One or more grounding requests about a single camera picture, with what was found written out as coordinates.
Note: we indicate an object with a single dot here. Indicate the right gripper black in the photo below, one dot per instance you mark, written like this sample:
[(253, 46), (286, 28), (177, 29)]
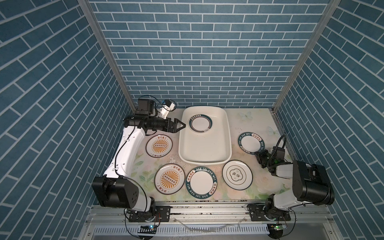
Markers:
[(260, 155)]

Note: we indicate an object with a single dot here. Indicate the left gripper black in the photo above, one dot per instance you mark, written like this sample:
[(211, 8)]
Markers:
[(175, 130)]

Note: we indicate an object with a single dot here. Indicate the green rimmed plate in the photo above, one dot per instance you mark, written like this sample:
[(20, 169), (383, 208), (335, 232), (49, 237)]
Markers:
[(200, 123), (251, 143), (201, 183)]

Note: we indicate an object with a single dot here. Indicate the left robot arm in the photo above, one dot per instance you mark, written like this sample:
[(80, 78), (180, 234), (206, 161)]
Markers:
[(115, 188)]

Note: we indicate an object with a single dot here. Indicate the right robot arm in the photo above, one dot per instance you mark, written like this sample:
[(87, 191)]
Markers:
[(311, 185)]

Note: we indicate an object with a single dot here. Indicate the white plastic bin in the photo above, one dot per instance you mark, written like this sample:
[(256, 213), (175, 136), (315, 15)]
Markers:
[(209, 148)]

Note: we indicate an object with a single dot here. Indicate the orange sunburst plate rear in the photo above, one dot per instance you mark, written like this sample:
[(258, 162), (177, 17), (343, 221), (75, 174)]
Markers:
[(159, 146)]

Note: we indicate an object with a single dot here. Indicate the orange sunburst plate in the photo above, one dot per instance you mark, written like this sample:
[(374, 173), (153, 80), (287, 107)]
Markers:
[(159, 146), (169, 179)]

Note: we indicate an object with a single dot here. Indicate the white plate clover motif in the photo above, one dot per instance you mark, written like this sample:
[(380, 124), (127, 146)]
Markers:
[(237, 175)]

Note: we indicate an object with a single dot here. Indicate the orange sunburst plate front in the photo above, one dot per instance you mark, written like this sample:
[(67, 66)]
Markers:
[(169, 179)]

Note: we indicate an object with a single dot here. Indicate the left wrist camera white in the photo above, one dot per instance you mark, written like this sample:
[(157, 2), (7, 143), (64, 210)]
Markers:
[(167, 106)]

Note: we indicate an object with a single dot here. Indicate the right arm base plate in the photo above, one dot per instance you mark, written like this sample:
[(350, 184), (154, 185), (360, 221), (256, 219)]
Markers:
[(260, 212)]

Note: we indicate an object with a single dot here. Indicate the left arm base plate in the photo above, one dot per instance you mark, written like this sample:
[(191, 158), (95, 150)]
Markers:
[(161, 213)]

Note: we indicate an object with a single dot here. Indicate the aluminium mounting rail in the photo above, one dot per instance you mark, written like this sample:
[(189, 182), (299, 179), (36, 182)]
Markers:
[(236, 212)]

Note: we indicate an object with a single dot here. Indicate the white ribbed cable duct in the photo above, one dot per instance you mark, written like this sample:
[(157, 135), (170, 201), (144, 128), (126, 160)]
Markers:
[(181, 231)]

